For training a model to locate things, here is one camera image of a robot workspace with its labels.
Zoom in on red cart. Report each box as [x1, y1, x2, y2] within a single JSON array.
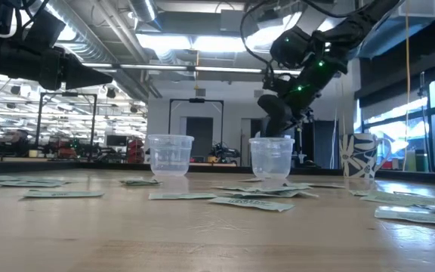
[[126, 138, 146, 164]]

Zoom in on bright ceiling panel light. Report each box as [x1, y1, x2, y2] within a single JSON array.
[[136, 32, 248, 54]]

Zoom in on green bottle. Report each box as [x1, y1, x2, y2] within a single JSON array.
[[415, 149, 430, 173]]

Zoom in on blue white floral mug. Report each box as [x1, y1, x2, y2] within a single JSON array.
[[338, 132, 392, 179]]

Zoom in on black gantry frame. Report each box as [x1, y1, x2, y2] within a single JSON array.
[[168, 97, 225, 147], [35, 91, 98, 149]]

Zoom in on small black monitor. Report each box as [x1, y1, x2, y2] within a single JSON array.
[[106, 134, 128, 147]]

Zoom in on clear plastic cup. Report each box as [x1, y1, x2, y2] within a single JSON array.
[[248, 136, 296, 179], [147, 134, 195, 178]]

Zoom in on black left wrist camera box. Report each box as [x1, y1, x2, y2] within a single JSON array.
[[23, 9, 67, 50]]

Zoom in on person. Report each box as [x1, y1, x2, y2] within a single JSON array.
[[9, 129, 30, 156]]

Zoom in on grey ceiling box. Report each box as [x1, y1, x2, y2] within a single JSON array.
[[220, 9, 258, 33]]

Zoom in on orange-yellow power cable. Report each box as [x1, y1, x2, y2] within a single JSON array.
[[403, 0, 412, 172]]

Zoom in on black aluminium table frame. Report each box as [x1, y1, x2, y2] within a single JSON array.
[[0, 158, 435, 186]]

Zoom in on black background robot arms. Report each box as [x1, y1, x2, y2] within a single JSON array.
[[42, 136, 103, 160]]

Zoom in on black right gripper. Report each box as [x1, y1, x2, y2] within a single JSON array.
[[257, 63, 339, 139]]

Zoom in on black cabinet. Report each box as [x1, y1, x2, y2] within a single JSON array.
[[313, 119, 340, 170]]

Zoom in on long ceiling strip light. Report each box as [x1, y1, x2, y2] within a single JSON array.
[[81, 62, 302, 76]]

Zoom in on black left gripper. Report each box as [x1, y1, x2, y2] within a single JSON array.
[[13, 39, 113, 91]]

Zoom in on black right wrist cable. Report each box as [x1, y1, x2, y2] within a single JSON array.
[[239, 0, 279, 76]]

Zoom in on white ceiling air unit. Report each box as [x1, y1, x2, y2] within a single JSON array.
[[353, 0, 435, 60]]

